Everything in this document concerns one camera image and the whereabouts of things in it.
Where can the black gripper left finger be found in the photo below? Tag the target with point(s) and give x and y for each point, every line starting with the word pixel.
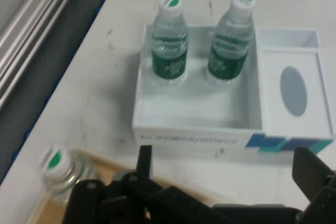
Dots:
pixel 118 203

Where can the green label water bottle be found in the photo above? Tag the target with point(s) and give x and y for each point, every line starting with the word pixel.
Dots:
pixel 53 159
pixel 228 51
pixel 170 51

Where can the horizontal aluminium frame rail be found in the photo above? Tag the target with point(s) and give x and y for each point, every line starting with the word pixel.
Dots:
pixel 29 24

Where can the white and blue cardboard box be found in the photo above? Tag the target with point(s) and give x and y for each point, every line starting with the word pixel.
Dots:
pixel 189 108

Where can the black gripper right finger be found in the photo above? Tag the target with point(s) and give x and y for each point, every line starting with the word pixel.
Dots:
pixel 319 182

